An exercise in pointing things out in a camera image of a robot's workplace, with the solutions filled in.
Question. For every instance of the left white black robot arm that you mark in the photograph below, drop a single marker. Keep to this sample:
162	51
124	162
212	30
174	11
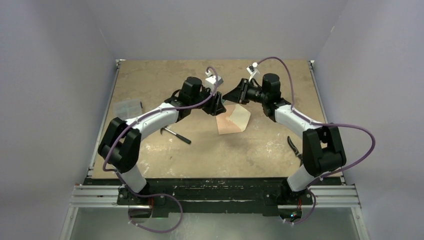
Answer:
120	144

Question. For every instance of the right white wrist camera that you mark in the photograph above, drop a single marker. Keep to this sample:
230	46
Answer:
253	71

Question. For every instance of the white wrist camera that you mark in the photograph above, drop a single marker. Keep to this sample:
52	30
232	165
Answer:
212	82
253	71

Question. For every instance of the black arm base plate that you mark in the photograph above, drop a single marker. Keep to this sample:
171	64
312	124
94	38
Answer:
164	211

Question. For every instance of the brown envelope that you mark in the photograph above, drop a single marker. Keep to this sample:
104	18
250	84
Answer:
234	120

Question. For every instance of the clear plastic organizer box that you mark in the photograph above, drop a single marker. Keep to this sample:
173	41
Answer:
128	108

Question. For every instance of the aluminium frame rail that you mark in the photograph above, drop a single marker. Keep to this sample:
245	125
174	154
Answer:
92	195

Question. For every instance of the black handled pliers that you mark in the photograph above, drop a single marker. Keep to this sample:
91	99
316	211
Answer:
295	150

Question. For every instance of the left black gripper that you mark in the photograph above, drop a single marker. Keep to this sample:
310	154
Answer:
215	107

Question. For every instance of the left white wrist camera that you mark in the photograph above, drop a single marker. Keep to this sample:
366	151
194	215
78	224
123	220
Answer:
212	82

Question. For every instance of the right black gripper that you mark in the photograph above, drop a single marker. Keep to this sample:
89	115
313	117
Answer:
239	94

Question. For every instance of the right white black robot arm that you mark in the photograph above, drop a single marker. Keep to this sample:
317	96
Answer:
322	146

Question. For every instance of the small black hammer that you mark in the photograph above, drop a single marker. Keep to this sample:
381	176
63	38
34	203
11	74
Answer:
180	137

